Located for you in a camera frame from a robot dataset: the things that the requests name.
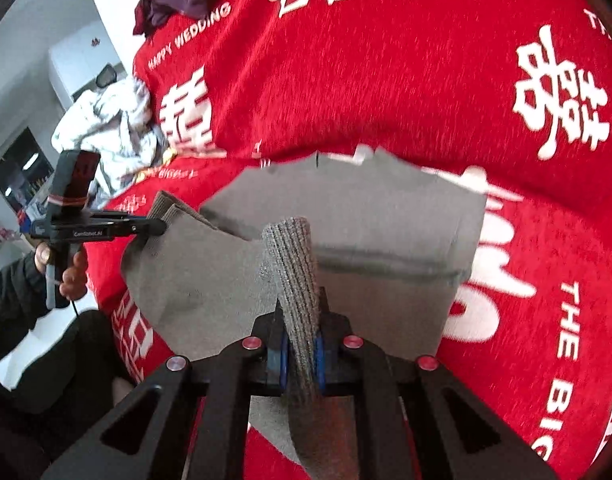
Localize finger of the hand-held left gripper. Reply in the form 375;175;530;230
129;215;168;237

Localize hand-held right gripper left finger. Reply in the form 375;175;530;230
40;305;288;480

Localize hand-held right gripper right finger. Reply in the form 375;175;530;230
313;289;558;480

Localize grey knit sweater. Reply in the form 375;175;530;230
120;146;489;480

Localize person's left forearm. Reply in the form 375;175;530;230
0;252;51;367

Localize pile of pale grey clothes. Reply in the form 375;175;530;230
51;77;171;197

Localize person's left hand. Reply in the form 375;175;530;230
34;244;90;302

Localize black office chair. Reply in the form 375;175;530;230
73;62;120;102

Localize person's dark pants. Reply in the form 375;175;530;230
0;309;139;480

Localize red printed blanket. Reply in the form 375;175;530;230
86;0;612;480

